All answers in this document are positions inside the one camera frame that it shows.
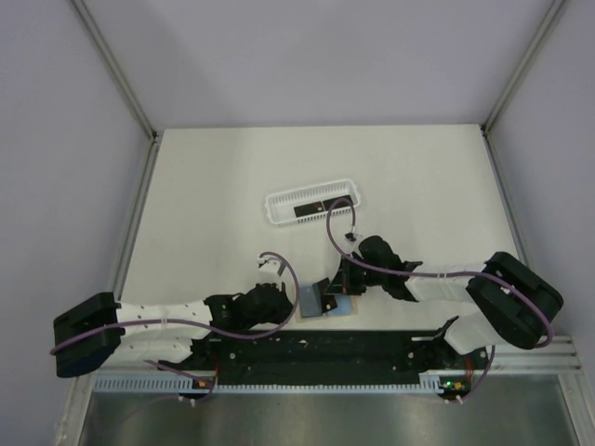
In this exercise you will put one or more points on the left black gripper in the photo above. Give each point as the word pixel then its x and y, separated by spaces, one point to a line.
pixel 282 310

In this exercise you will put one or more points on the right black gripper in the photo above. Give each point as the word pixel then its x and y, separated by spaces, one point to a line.
pixel 343 282

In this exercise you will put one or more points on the black VIP card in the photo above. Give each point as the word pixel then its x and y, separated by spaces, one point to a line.
pixel 327 301
pixel 310 303

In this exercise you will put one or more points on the beige card holder wallet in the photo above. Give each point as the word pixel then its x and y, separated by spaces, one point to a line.
pixel 346 307

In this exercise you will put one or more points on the white plastic basket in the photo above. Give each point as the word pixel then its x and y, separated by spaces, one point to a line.
pixel 279 206

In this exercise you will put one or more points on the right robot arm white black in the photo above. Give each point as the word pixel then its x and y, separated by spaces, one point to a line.
pixel 512 304

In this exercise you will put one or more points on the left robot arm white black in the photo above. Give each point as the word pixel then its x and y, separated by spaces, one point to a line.
pixel 103 330

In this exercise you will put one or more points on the black card in basket right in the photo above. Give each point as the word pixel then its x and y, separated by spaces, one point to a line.
pixel 337 203

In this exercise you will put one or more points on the black card in basket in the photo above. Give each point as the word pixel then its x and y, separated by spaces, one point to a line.
pixel 337 203
pixel 308 209

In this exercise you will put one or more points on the black card in basket left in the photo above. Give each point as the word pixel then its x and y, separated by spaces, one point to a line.
pixel 308 209

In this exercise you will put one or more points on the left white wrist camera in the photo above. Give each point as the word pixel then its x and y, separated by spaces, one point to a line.
pixel 270 269

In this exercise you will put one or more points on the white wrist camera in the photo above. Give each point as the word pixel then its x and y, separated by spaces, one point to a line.
pixel 353 236
pixel 270 269

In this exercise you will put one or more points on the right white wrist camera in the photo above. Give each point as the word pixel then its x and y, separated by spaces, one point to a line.
pixel 353 236

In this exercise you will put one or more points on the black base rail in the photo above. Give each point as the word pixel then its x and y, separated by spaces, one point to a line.
pixel 309 358

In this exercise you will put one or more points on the white slotted cable duct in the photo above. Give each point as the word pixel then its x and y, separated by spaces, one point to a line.
pixel 160 383

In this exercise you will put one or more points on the left aluminium frame post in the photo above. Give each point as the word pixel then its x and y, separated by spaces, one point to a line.
pixel 112 67

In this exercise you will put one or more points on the aluminium frame post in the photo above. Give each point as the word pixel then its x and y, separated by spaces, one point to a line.
pixel 543 31
pixel 112 67

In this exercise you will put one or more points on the right aluminium frame post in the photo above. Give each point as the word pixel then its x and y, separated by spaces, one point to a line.
pixel 543 31

